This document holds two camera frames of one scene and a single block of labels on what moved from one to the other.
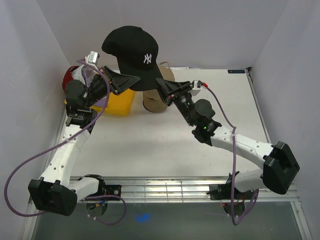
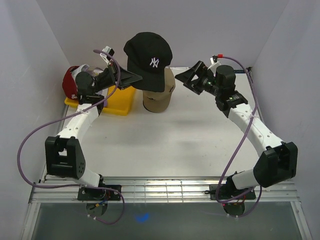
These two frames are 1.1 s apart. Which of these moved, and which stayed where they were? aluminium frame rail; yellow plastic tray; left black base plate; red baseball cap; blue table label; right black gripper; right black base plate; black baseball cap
Moved: black baseball cap; right black gripper
Stayed: blue table label; aluminium frame rail; left black base plate; right black base plate; yellow plastic tray; red baseball cap
